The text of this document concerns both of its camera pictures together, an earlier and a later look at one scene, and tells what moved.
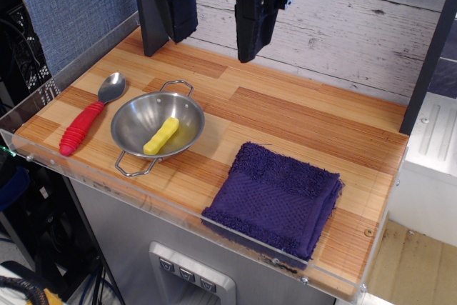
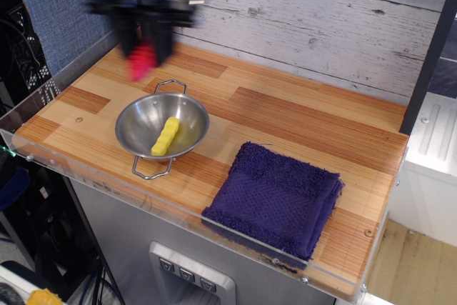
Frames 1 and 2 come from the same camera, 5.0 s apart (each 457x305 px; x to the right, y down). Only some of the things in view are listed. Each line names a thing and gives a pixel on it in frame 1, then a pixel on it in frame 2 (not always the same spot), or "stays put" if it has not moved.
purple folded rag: (280, 208) stays put
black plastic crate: (25, 76) stays put
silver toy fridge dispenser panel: (180, 279) stays put
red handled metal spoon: (111, 88) to (143, 56)
